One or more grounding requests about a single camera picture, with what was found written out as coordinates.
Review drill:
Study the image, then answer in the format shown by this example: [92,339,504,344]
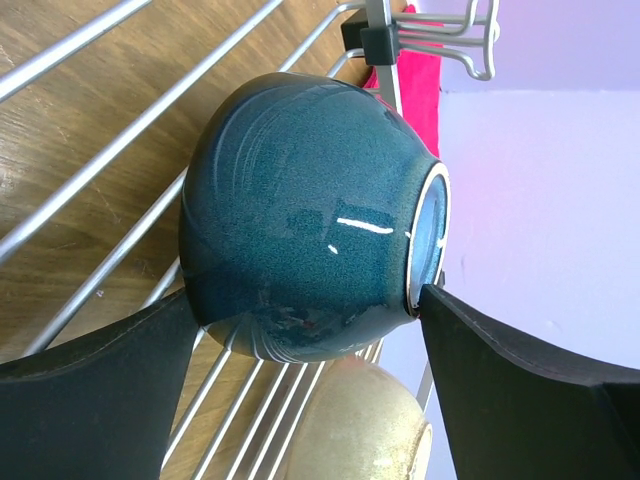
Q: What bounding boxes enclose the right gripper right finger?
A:
[420,285,639,479]

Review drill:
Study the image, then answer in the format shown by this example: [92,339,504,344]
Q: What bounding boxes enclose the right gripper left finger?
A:
[1,291,198,479]

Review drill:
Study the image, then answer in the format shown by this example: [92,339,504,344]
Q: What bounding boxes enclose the beige stoneware bowl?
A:
[285,356,433,480]

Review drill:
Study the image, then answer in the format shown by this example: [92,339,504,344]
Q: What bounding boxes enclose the blue glazed bowl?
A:
[179,72,451,363]

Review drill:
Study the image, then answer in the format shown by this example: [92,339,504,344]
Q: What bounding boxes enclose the pink folded cloth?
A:
[362,4,446,161]

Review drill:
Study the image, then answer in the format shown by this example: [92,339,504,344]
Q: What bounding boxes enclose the silver wire dish rack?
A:
[0,0,501,480]

